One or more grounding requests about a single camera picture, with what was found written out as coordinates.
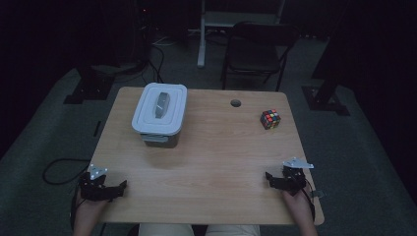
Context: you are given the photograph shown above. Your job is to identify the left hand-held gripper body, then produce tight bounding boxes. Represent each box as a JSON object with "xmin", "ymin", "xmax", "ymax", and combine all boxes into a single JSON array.
[{"xmin": 78, "ymin": 163, "xmax": 116, "ymax": 202}]

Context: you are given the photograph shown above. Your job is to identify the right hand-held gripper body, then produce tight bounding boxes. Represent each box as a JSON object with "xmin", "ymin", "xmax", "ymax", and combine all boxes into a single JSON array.
[{"xmin": 274, "ymin": 156, "xmax": 315, "ymax": 197}]

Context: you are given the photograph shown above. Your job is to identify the multicoloured puzzle cube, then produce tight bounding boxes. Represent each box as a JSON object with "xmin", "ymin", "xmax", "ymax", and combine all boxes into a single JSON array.
[{"xmin": 260, "ymin": 109, "xmax": 282, "ymax": 131}]

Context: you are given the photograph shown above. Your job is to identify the clear plastic storage box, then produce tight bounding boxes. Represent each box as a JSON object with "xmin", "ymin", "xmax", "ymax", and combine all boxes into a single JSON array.
[{"xmin": 140, "ymin": 129, "xmax": 182, "ymax": 149}]

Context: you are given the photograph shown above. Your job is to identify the white box lid grey handle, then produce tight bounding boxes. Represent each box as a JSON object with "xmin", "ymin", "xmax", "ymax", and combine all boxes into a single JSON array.
[{"xmin": 131, "ymin": 82, "xmax": 189, "ymax": 137}]

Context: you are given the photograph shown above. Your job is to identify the person's left hand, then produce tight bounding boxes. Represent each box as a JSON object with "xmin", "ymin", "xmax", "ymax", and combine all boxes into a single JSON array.
[{"xmin": 74, "ymin": 193, "xmax": 110, "ymax": 228}]

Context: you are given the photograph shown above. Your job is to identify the person's right hand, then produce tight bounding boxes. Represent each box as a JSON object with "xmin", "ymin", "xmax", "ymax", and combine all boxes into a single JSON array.
[{"xmin": 281, "ymin": 188, "xmax": 313, "ymax": 218}]

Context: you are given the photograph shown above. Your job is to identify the person's right leg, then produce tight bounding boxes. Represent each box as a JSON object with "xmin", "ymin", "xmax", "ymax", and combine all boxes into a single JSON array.
[{"xmin": 205, "ymin": 223, "xmax": 262, "ymax": 236}]

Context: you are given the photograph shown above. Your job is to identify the black folding chair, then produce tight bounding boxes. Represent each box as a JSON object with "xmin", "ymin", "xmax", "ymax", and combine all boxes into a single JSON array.
[{"xmin": 219, "ymin": 21, "xmax": 301, "ymax": 92}]

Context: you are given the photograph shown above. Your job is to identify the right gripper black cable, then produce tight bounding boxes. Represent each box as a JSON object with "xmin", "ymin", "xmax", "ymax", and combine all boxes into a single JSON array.
[{"xmin": 302, "ymin": 180, "xmax": 317, "ymax": 222}]

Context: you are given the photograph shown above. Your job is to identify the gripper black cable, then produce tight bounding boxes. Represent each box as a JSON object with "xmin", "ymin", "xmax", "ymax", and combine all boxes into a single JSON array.
[
  {"xmin": 302, "ymin": 180, "xmax": 317, "ymax": 222},
  {"xmin": 69, "ymin": 183, "xmax": 84, "ymax": 231}
]

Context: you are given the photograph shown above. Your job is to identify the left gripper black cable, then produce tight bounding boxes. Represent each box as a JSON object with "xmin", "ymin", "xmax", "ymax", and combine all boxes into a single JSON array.
[{"xmin": 69, "ymin": 183, "xmax": 84, "ymax": 231}]

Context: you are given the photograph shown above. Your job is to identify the black cable loop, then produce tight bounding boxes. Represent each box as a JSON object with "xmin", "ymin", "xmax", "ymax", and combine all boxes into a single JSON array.
[{"xmin": 42, "ymin": 157, "xmax": 92, "ymax": 186}]

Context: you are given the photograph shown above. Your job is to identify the black stand with base plate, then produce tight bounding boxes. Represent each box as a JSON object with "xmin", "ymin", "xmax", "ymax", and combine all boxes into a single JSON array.
[
  {"xmin": 63, "ymin": 63, "xmax": 116, "ymax": 105},
  {"xmin": 301, "ymin": 0, "xmax": 351, "ymax": 117}
]

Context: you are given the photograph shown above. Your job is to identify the black floor cables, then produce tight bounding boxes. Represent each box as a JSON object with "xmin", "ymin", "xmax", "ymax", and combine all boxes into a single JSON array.
[{"xmin": 140, "ymin": 40, "xmax": 169, "ymax": 87}]

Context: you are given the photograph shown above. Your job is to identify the white floor cable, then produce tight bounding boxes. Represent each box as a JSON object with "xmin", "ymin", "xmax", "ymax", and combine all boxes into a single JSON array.
[{"xmin": 151, "ymin": 34, "xmax": 180, "ymax": 47}]

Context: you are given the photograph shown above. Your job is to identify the white metal desk frame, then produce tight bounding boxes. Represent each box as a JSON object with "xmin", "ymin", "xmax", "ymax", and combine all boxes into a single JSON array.
[{"xmin": 196, "ymin": 0, "xmax": 287, "ymax": 69}]

